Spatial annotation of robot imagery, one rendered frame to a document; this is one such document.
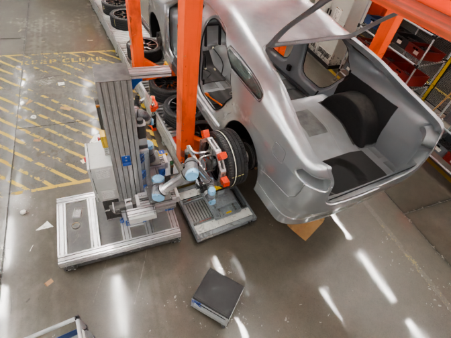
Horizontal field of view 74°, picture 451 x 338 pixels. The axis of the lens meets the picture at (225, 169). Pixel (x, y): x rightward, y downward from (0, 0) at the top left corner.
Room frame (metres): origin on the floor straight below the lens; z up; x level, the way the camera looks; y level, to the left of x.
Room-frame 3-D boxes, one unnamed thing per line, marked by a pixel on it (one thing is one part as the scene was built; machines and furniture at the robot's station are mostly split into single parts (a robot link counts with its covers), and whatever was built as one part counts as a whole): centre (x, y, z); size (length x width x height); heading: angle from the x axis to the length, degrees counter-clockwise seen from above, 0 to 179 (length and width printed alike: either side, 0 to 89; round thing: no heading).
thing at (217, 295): (1.14, -0.16, 0.17); 0.43 x 0.36 x 0.34; 71
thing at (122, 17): (6.62, 2.77, 0.39); 0.66 x 0.66 x 0.24
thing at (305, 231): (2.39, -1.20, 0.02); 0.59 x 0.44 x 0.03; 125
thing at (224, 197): (2.44, 0.03, 0.32); 0.40 x 0.30 x 0.28; 35
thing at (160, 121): (3.69, 1.23, 0.28); 2.47 x 0.09 x 0.22; 35
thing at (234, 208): (2.40, 0.00, 0.13); 0.50 x 0.36 x 0.10; 35
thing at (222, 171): (2.35, 0.17, 0.85); 0.54 x 0.07 x 0.54; 35
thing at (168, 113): (3.76, 0.78, 0.39); 0.66 x 0.66 x 0.24
